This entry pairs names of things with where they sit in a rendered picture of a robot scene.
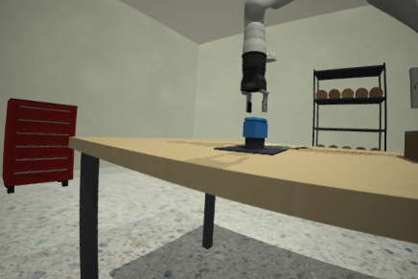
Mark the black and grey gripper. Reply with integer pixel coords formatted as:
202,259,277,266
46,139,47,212
241,36,276,113

